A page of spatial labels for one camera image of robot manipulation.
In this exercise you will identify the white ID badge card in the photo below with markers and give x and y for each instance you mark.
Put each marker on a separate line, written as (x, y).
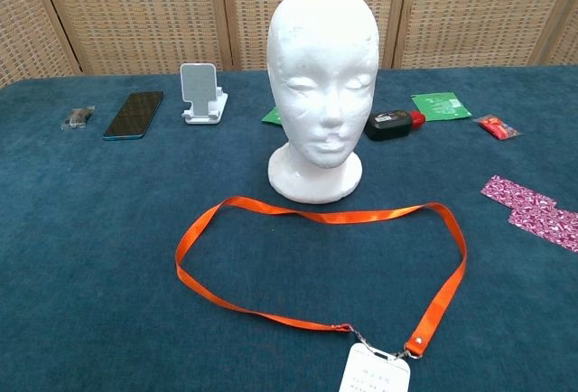
(375, 374)

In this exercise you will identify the small green packet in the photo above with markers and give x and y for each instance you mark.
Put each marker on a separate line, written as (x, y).
(271, 116)

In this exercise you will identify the black red device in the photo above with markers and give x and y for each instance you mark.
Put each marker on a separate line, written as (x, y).
(388, 124)

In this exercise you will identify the white phone stand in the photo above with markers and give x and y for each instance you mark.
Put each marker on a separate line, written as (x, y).
(198, 85)

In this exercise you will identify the white foam mannequin head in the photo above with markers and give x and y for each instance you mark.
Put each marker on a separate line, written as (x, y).
(323, 49)

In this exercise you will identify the green sachet with white print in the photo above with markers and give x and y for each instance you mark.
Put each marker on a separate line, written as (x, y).
(440, 105)

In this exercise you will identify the black smartphone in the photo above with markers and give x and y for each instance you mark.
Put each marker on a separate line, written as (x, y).
(133, 114)

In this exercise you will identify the blue carpet table cover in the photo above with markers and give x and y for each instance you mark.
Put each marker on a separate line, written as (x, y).
(113, 252)

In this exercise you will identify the red snack packet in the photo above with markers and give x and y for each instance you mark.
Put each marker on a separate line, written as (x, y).
(496, 127)

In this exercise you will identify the small clear packet dark contents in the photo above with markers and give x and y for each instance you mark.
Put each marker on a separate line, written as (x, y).
(77, 117)

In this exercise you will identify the woven folding screen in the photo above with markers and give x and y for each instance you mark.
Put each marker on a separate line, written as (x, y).
(135, 12)

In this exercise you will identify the magenta patterned packet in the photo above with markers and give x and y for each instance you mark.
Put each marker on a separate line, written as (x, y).
(515, 191)
(546, 227)

